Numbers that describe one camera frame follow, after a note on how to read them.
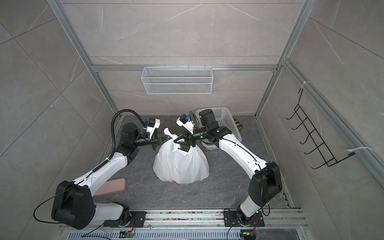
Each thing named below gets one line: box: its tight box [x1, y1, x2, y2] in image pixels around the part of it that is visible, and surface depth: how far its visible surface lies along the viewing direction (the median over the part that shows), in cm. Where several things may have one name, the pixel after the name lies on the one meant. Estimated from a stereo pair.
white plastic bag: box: [153, 127, 210, 184], surface depth 77 cm
